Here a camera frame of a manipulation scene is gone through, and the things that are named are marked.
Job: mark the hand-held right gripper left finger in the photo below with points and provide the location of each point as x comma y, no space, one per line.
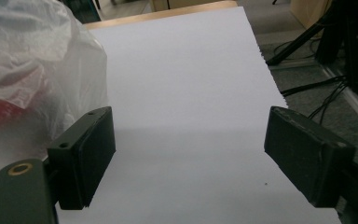
87,155

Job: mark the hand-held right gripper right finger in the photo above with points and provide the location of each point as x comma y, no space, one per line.
304,155

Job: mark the clear plastic bag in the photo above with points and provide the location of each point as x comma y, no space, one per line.
43,46

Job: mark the black metal stand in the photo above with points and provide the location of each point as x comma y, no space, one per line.
292,46

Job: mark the black curtain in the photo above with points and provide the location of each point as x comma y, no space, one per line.
354,46

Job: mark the wooden cabinet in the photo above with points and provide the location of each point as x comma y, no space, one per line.
307,12

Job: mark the aluminium floor rail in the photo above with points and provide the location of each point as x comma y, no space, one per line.
357,105

